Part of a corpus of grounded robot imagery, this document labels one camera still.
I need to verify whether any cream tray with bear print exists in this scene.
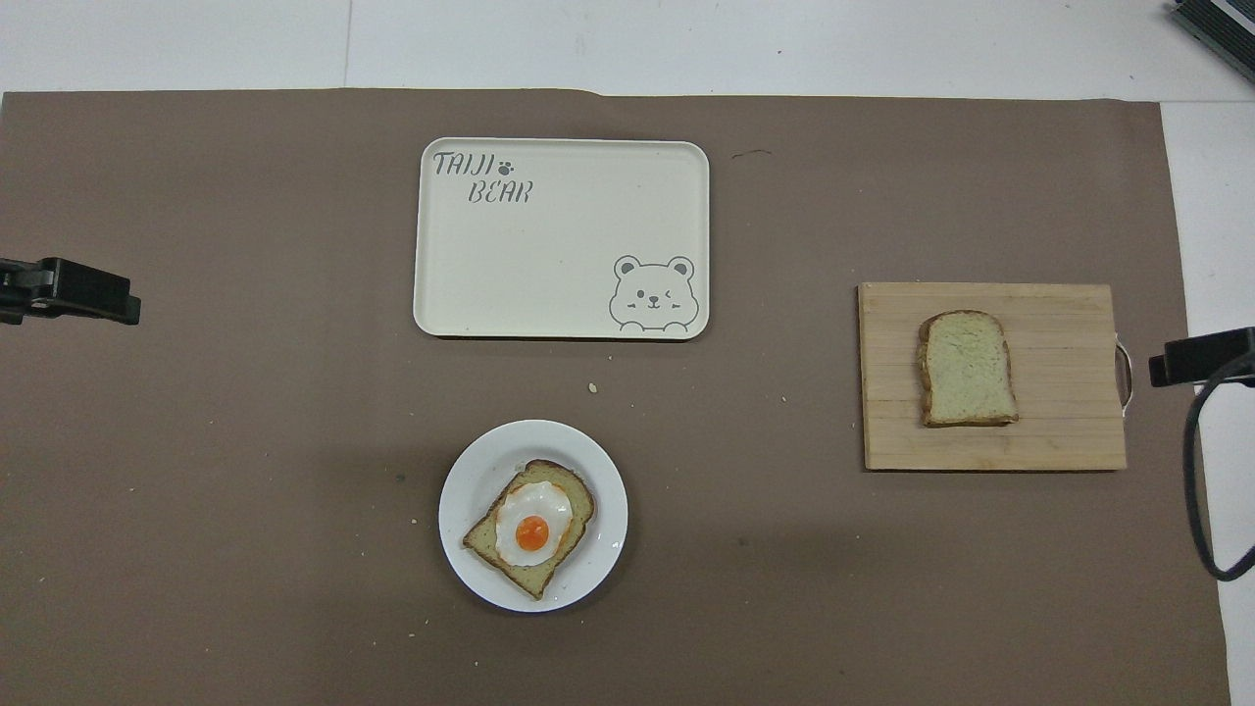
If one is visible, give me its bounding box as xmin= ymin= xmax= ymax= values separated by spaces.
xmin=413 ymin=137 xmax=711 ymax=341

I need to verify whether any black cable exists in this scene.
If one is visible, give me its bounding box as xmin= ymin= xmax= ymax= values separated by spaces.
xmin=1182 ymin=350 xmax=1255 ymax=583

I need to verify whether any black stand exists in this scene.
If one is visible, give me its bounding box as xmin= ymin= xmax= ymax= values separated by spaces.
xmin=1170 ymin=0 xmax=1255 ymax=72

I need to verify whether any bread slice under egg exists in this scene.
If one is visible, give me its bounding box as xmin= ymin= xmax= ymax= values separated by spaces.
xmin=462 ymin=459 xmax=597 ymax=601

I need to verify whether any fried egg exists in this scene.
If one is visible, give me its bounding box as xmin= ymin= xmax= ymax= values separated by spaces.
xmin=494 ymin=480 xmax=576 ymax=568

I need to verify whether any wooden cutting board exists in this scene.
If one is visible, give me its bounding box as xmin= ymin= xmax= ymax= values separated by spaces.
xmin=858 ymin=282 xmax=1134 ymax=473

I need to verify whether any white round plate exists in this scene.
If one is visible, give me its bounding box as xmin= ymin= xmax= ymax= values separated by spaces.
xmin=438 ymin=420 xmax=629 ymax=614

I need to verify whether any plain bread slice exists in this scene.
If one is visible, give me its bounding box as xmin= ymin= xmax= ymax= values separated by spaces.
xmin=917 ymin=310 xmax=1021 ymax=429

